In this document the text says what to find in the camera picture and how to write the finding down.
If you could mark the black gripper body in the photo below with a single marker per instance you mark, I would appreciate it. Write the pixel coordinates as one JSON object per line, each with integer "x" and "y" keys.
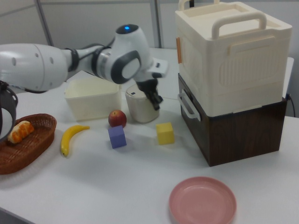
{"x": 147, "y": 86}

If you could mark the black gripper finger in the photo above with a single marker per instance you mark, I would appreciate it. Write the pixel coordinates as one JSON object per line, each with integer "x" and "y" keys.
{"x": 156, "y": 106}
{"x": 158, "y": 99}

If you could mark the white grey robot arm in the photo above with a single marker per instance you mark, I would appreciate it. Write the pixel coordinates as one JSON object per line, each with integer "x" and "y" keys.
{"x": 37, "y": 67}

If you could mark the dark brown wooden drawer cabinet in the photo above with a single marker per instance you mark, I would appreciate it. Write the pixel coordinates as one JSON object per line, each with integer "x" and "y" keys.
{"x": 245, "y": 140}

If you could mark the small white lidded bin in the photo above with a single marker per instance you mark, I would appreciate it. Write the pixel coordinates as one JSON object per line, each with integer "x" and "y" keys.
{"x": 141, "y": 109}

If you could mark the yellow cube block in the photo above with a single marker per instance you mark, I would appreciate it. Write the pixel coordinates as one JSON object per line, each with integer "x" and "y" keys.
{"x": 165, "y": 134}

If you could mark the red apple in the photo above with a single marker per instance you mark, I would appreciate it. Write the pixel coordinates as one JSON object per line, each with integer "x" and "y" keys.
{"x": 117, "y": 119}

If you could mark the orange box latch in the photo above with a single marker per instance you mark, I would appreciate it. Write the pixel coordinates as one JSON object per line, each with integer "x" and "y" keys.
{"x": 179, "y": 50}

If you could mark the purple cube block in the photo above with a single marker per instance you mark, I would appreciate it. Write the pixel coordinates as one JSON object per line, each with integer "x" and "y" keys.
{"x": 117, "y": 137}

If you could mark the white open plastic container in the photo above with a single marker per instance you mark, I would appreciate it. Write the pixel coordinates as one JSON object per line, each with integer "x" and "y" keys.
{"x": 93, "y": 102}

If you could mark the cream plastic storage box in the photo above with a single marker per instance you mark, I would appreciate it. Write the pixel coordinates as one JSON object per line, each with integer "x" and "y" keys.
{"x": 233, "y": 70}

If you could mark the yellow banana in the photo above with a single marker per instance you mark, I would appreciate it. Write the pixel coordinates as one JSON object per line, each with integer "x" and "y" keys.
{"x": 69, "y": 136}

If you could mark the pink plate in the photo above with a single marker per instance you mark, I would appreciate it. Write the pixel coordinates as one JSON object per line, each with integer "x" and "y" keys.
{"x": 202, "y": 203}

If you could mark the brown wicker basket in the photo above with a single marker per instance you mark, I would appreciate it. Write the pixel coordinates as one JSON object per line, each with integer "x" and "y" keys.
{"x": 30, "y": 149}

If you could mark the piece of bread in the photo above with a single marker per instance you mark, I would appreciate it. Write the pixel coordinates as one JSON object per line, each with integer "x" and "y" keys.
{"x": 21, "y": 131}

